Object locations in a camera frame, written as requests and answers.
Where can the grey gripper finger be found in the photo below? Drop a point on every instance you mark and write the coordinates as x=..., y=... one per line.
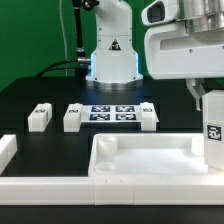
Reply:
x=195, y=87

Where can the fiducial marker plate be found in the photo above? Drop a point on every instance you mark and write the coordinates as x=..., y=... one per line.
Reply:
x=110, y=114

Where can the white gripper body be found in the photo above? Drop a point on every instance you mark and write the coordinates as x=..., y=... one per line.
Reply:
x=185, y=38

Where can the white desk top tray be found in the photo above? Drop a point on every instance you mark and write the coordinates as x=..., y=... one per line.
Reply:
x=146, y=154

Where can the white left fence block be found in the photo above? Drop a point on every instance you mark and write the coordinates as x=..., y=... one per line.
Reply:
x=8, y=148

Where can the white front fence bar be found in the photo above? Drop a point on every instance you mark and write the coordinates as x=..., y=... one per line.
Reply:
x=104, y=191

